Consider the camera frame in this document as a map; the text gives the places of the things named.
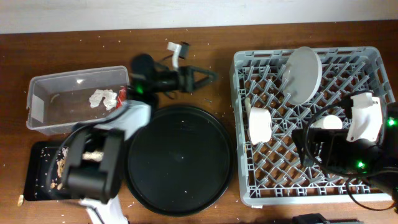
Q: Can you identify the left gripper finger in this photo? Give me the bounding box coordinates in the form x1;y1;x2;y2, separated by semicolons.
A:
194;76;218;91
191;66;218;78

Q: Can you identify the white bowl with food scraps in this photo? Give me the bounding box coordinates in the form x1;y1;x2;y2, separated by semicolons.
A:
248;107;272;145

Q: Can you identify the red snack wrapper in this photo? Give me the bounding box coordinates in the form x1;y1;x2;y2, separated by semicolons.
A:
116;86;127;109

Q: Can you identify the white tissue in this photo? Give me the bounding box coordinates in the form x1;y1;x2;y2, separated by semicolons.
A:
89;90;118;110

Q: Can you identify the grey plate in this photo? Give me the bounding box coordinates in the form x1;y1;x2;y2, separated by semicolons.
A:
282;47;322;105

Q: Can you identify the small white cup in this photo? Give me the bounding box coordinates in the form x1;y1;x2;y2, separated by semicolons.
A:
311;114;343;129

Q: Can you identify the white plastic fork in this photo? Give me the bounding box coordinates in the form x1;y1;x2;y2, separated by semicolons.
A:
244;97;251;118

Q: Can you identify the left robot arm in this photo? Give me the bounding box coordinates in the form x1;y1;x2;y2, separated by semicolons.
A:
62;54;218;223

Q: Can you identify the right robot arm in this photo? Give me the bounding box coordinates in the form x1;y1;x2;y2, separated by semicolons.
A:
292;99;397;202

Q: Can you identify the grey dishwasher rack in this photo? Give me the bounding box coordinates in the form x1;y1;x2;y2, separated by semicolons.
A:
230;47;395;207

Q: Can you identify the round black tray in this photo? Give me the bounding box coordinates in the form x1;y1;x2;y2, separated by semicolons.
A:
125;105;234;217

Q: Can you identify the clear plastic bin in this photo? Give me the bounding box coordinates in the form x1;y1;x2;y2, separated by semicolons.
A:
26;66;129;136

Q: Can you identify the black rectangular tray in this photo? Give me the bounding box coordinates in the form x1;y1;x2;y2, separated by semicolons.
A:
23;141;76;202

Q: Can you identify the peanut on table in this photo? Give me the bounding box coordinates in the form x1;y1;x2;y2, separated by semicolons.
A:
17;195;24;207

